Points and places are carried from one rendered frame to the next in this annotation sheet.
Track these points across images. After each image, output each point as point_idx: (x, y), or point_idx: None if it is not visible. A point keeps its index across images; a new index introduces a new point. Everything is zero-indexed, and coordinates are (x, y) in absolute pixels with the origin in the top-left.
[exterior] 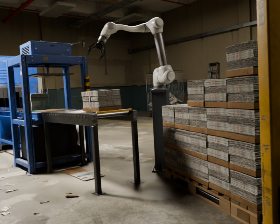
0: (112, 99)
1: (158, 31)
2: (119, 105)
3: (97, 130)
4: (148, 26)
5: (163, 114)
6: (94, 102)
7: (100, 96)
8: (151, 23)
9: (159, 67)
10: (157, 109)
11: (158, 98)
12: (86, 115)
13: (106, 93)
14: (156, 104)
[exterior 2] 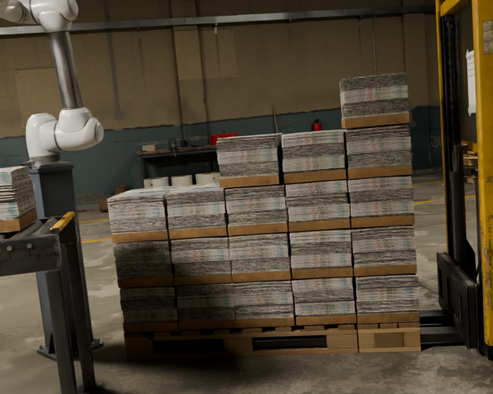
0: (27, 194)
1: (68, 26)
2: (34, 208)
3: (62, 280)
4: (33, 9)
5: (115, 216)
6: None
7: (16, 187)
8: (52, 4)
9: (70, 112)
10: (55, 212)
11: (55, 184)
12: (17, 243)
13: (18, 176)
14: (52, 199)
